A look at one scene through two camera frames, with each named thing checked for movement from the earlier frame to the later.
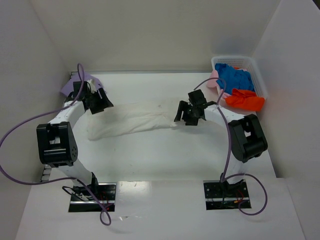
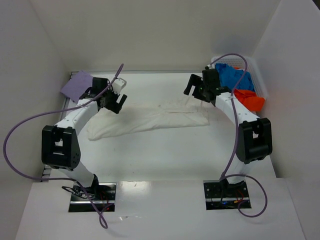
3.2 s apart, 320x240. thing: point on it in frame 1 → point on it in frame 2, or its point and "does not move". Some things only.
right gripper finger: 191,121 → 199,95
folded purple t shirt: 75,77 does not move
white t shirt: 129,118 does not move
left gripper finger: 105,102 → 124,97
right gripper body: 188,113 → 198,90
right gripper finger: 182,106 → 194,80
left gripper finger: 98,108 → 115,107
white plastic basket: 245,63 does not move
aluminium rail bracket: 45,175 does not move
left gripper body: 97,102 → 114,103
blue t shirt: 229,78 does not move
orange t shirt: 245,99 does not move
